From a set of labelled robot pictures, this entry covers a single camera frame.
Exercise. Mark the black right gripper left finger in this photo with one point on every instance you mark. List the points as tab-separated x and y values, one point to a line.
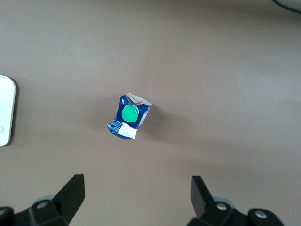
67	202

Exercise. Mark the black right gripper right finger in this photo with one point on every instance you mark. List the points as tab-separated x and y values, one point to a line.
203	202

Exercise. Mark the blue milk carton green cap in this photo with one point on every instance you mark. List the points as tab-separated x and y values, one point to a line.
128	113

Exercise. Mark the beige rabbit print tray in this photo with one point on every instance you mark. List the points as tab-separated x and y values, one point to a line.
5	110

